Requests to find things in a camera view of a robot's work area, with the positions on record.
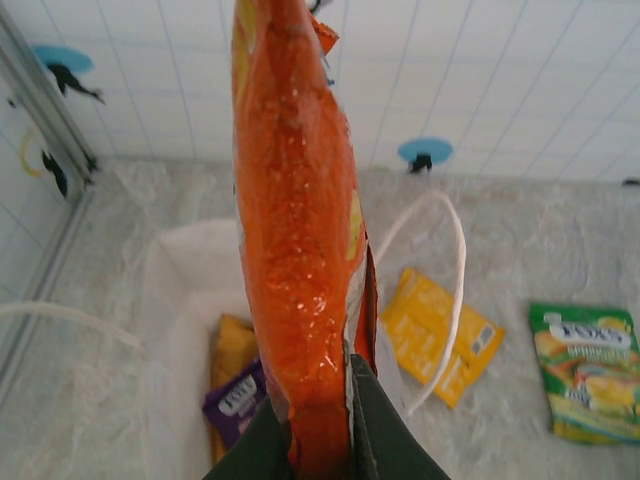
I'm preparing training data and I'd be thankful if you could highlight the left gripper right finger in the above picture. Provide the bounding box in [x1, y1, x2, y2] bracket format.
[349, 352, 454, 480]

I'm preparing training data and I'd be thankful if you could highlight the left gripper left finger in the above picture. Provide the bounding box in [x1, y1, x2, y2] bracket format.
[202, 392, 296, 480]

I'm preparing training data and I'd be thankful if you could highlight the purple candy packet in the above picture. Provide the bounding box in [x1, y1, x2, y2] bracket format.
[201, 356, 274, 450]

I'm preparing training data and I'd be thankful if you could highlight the orange fruit snack packet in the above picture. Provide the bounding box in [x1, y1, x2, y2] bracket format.
[208, 313, 261, 464]

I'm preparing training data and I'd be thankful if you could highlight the yellow snack packet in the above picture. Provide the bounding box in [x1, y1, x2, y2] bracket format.
[378, 266, 507, 410]

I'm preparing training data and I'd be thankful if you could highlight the white paper bag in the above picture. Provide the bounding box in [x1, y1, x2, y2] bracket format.
[0, 189, 469, 480]

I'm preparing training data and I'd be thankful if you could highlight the green candy packet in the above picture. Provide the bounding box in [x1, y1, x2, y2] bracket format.
[528, 301, 640, 447]

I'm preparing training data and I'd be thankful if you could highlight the orange chips bag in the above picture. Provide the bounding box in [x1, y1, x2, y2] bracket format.
[231, 0, 380, 480]

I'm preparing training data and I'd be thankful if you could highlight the aluminium side rail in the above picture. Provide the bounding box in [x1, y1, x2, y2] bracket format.
[0, 187, 96, 389]

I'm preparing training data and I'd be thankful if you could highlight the blue wall hook right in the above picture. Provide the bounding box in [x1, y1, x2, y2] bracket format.
[397, 136, 455, 175]

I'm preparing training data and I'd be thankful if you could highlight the blue wall hook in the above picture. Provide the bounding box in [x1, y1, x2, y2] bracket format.
[397, 136, 455, 175]
[32, 44, 107, 106]

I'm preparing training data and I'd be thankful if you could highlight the small dolphin yellow ring sticker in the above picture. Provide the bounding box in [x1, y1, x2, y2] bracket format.
[18, 125, 70, 200]

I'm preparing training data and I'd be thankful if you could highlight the aluminium frame post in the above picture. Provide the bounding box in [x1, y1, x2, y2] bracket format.
[0, 7, 100, 189]

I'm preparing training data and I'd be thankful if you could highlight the blue wall hook left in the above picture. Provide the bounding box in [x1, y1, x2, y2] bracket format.
[32, 44, 107, 106]

